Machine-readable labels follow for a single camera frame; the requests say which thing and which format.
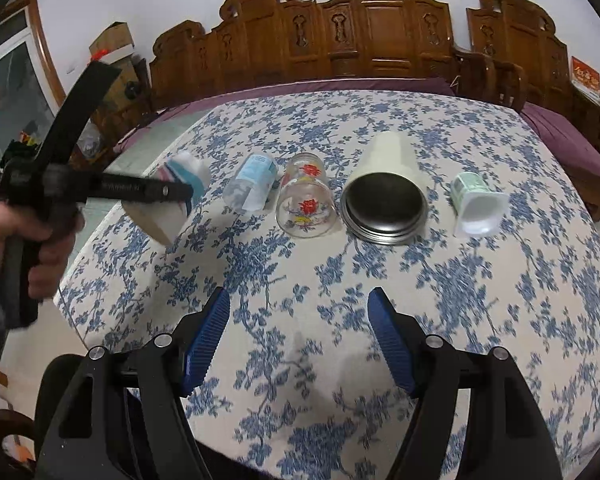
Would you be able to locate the green white yogurt cup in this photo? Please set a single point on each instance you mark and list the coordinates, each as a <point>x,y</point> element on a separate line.
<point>479,210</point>

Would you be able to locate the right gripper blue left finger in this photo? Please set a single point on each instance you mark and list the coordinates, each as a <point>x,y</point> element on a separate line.
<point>200,336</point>

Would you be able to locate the cardboard boxes stack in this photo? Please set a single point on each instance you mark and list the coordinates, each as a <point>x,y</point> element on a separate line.
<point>125,100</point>

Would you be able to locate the red sign box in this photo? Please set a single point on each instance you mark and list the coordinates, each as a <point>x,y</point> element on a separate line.
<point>584,76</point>

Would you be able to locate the striped white paper cup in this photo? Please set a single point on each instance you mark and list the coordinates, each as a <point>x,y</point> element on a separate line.
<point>164,222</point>

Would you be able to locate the blue floral tablecloth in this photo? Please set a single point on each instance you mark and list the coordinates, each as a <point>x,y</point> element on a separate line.
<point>298,387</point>

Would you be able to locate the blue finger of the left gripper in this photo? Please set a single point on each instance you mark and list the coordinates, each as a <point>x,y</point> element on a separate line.
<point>75,112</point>
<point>63,185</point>

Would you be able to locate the carved wooden armchair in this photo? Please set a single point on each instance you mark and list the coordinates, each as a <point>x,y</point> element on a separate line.
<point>531,63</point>

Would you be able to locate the purple armchair cushion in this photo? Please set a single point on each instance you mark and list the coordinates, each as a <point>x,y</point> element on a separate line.
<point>562,138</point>

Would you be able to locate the clear plastic cup blue label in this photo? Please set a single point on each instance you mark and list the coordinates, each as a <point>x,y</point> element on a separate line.
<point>250,187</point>

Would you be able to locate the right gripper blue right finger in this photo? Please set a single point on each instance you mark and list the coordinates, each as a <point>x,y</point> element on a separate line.
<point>396,336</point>

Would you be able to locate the cream steel-lined mug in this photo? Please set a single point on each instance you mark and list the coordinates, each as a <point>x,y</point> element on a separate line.
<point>384,200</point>

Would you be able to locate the glass cup red flowers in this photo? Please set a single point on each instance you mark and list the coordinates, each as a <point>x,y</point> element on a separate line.
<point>305,207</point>

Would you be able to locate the carved wooden sofa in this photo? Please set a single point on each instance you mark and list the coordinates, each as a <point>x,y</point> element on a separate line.
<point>263,42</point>

